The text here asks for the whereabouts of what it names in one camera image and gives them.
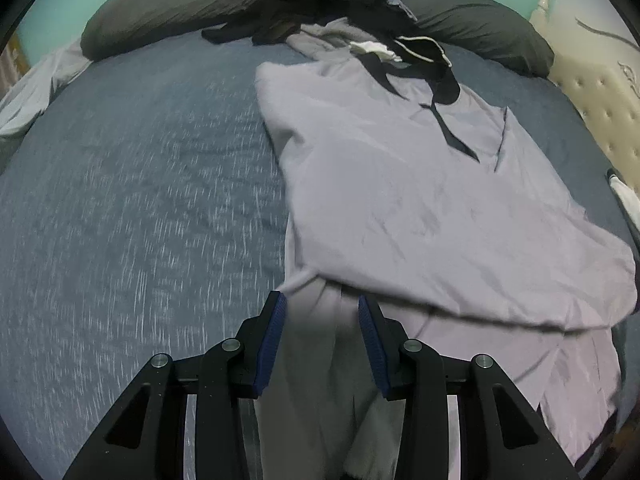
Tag grey jacket black collar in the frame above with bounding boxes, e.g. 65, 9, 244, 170
252, 52, 638, 480

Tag grey garment white lining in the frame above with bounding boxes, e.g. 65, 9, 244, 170
290, 17, 401, 64

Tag beige curtain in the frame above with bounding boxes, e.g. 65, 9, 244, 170
0, 50, 20, 93

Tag cream tufted headboard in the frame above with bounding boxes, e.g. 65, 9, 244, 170
530, 0, 640, 196

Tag blue patterned bed cover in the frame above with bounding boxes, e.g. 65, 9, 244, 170
0, 30, 640, 480

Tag folded white garment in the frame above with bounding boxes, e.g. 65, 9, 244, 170
606, 167, 640, 241

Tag black garment white drawstring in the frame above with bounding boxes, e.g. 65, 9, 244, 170
392, 35, 453, 69

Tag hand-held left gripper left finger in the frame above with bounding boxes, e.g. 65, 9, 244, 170
64, 290, 288, 480

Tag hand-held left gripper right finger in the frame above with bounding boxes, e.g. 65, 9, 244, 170
357, 294, 581, 480

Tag light blue sheet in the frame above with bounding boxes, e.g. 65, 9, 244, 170
0, 42, 93, 138

